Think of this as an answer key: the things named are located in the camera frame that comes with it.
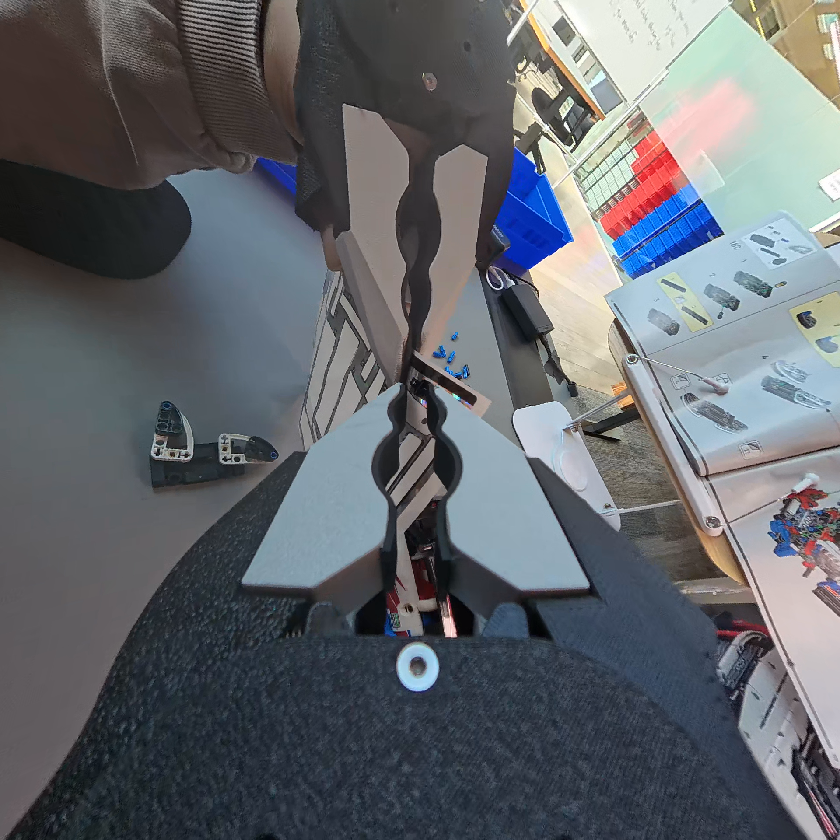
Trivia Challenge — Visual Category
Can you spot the black white lego subassembly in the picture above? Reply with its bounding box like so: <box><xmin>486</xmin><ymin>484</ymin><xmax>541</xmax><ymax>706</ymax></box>
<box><xmin>150</xmin><ymin>400</ymin><xmax>280</xmax><ymax>488</ymax></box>

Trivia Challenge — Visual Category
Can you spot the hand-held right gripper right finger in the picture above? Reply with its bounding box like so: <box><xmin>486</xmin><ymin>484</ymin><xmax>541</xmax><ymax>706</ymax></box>
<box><xmin>427</xmin><ymin>387</ymin><xmax>592</xmax><ymax>618</ymax></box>

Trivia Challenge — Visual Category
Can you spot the large blue plastic bin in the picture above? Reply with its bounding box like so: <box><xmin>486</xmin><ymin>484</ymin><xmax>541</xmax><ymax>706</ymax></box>
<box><xmin>489</xmin><ymin>146</ymin><xmax>574</xmax><ymax>271</ymax></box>

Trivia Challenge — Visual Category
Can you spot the black power adapter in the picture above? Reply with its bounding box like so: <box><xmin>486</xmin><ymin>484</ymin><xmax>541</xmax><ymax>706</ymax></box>
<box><xmin>500</xmin><ymin>282</ymin><xmax>556</xmax><ymax>337</ymax></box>

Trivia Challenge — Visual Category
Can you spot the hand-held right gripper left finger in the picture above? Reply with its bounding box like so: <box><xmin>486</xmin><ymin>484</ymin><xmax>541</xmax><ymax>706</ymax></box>
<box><xmin>241</xmin><ymin>384</ymin><xmax>403</xmax><ymax>616</ymax></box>

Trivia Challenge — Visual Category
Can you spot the black power cable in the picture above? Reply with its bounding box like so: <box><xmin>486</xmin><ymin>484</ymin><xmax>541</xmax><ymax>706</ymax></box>
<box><xmin>538</xmin><ymin>328</ymin><xmax>580</xmax><ymax>398</ymax></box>

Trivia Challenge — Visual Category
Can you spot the person's left forearm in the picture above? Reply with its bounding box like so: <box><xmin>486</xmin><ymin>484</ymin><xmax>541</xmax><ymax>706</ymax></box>
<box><xmin>0</xmin><ymin>0</ymin><xmax>299</xmax><ymax>193</ymax></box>

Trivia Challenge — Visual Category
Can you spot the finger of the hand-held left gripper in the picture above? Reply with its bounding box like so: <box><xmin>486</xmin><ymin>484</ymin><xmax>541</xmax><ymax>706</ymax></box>
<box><xmin>335</xmin><ymin>104</ymin><xmax>421</xmax><ymax>388</ymax></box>
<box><xmin>416</xmin><ymin>144</ymin><xmax>491</xmax><ymax>336</ymax></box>

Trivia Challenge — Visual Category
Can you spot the stack of red blue bins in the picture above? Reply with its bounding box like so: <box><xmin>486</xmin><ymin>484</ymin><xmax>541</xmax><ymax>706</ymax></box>
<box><xmin>574</xmin><ymin>128</ymin><xmax>724</xmax><ymax>281</ymax></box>

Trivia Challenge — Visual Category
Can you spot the instruction booklet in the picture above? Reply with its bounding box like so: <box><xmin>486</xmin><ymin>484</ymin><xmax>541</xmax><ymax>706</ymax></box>
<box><xmin>604</xmin><ymin>210</ymin><xmax>840</xmax><ymax>837</ymax></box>

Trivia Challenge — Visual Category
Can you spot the cluster of blue lego pins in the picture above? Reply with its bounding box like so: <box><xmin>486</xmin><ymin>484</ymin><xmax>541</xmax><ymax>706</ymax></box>
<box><xmin>430</xmin><ymin>330</ymin><xmax>473</xmax><ymax>382</ymax></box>

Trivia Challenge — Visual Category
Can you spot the grey mesh office chair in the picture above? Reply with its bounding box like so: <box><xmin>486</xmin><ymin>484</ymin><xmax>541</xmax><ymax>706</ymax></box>
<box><xmin>528</xmin><ymin>85</ymin><xmax>595</xmax><ymax>151</ymax></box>

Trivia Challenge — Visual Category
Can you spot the white stand base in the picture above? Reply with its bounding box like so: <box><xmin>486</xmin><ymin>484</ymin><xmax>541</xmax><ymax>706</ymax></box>
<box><xmin>512</xmin><ymin>402</ymin><xmax>622</xmax><ymax>534</ymax></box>

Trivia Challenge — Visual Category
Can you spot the small blue plastic bin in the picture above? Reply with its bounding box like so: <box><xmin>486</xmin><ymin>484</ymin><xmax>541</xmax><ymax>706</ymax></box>
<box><xmin>255</xmin><ymin>156</ymin><xmax>299</xmax><ymax>196</ymax></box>

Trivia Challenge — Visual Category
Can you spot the wall whiteboard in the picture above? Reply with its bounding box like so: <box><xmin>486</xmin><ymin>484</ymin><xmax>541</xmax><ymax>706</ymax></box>
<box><xmin>558</xmin><ymin>0</ymin><xmax>736</xmax><ymax>109</ymax></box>

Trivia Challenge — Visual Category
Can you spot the sticker sheet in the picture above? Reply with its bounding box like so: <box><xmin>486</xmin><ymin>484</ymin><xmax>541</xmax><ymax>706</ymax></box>
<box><xmin>298</xmin><ymin>266</ymin><xmax>494</xmax><ymax>526</ymax></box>

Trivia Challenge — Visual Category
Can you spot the black knit cloth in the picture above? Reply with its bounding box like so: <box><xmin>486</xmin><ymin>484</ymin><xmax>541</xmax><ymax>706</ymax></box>
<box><xmin>0</xmin><ymin>159</ymin><xmax>193</xmax><ymax>281</ymax></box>

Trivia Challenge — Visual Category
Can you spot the black desk foot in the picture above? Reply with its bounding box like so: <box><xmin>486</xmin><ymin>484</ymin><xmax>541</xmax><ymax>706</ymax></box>
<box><xmin>577</xmin><ymin>400</ymin><xmax>641</xmax><ymax>439</ymax></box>

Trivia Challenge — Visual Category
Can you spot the person's left hand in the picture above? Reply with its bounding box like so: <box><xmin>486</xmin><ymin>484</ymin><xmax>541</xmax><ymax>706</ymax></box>
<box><xmin>262</xmin><ymin>0</ymin><xmax>305</xmax><ymax>157</ymax></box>

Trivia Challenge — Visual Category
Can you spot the wooden office table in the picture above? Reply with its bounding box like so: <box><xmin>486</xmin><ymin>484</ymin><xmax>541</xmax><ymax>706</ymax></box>
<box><xmin>518</xmin><ymin>0</ymin><xmax>608</xmax><ymax>122</ymax></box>

